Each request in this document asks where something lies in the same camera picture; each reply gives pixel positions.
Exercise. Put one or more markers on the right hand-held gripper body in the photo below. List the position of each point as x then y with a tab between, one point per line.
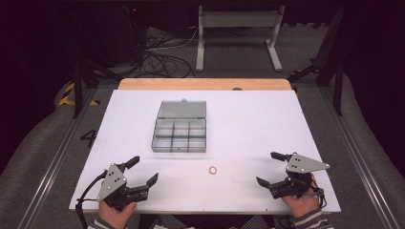
297	178

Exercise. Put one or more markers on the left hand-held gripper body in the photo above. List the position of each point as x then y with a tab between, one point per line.
112	184

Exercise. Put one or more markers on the small rubber band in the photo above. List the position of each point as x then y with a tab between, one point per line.
212	170

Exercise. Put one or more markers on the clear plastic compartment box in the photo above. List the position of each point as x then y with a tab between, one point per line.
179	127

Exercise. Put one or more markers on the person's right hand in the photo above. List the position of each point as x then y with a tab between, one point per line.
301	206

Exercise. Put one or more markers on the person's left hand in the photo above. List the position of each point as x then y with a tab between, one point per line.
115	215

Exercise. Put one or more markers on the person's checkered right leg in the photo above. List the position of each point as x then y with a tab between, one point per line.
256	223

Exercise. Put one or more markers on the person's checkered leg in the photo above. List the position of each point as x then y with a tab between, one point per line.
256	223
168	222

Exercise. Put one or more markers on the person's checkered left leg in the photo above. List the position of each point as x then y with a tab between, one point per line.
168	222

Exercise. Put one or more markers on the black tripod stand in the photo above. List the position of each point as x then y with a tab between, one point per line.
79	79

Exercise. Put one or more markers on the wooden table board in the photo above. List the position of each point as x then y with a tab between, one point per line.
203	84

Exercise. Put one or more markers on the black angled stand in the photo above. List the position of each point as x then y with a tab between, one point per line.
331	57

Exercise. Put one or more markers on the dark equipment case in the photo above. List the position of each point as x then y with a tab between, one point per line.
127	31

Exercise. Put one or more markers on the white metal stand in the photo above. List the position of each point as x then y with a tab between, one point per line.
238	19

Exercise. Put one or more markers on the metal floor rail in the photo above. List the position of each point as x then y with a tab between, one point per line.
359	159
54	165

